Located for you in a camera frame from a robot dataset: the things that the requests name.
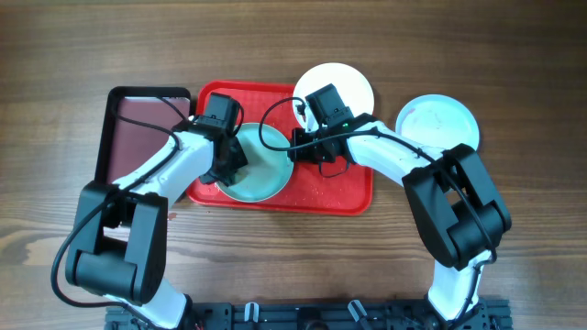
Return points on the red plastic tray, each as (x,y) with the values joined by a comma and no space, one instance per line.
(337,188)

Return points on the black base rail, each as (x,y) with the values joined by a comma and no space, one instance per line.
(394,315)

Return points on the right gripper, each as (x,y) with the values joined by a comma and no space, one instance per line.
(302,149)

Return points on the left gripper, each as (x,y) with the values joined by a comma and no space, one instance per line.
(214,176)

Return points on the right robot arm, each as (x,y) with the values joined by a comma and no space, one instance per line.
(458,212)

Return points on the white plate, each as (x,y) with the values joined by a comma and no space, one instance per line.
(353,82)

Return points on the black tray with water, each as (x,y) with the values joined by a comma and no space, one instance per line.
(123,146)

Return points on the light blue plate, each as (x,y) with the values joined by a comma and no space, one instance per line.
(438,120)
(266,173)

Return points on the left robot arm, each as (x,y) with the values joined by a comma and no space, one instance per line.
(117,247)

